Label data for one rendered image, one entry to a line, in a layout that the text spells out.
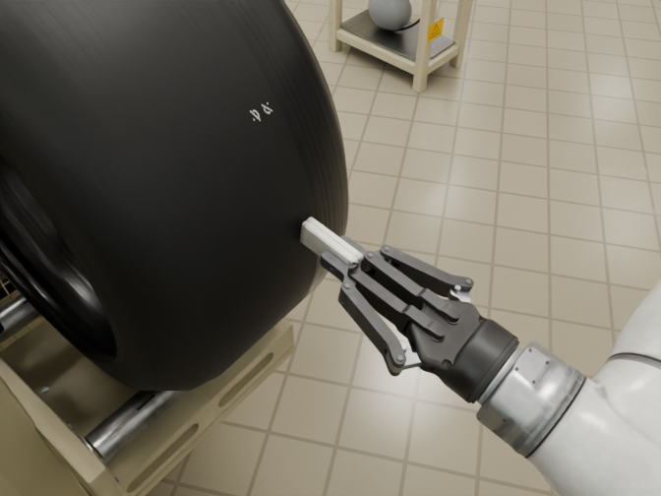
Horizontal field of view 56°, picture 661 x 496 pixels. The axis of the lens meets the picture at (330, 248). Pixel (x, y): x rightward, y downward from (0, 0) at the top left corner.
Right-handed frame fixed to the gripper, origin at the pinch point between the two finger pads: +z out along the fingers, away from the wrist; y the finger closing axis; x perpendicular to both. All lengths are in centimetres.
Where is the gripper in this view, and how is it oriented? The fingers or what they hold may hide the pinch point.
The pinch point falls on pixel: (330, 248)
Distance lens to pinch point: 63.2
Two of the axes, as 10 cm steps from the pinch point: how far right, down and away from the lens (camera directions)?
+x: -1.1, 6.0, 7.9
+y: -6.4, 5.6, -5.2
